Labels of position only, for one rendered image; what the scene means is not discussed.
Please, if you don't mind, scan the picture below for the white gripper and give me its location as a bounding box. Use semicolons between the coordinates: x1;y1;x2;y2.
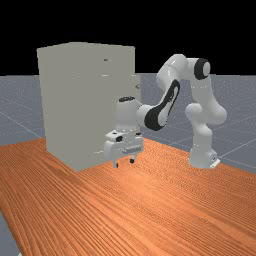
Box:
103;129;145;169

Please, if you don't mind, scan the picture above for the pale cabinet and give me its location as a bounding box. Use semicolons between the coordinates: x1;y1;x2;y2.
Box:
36;41;142;173

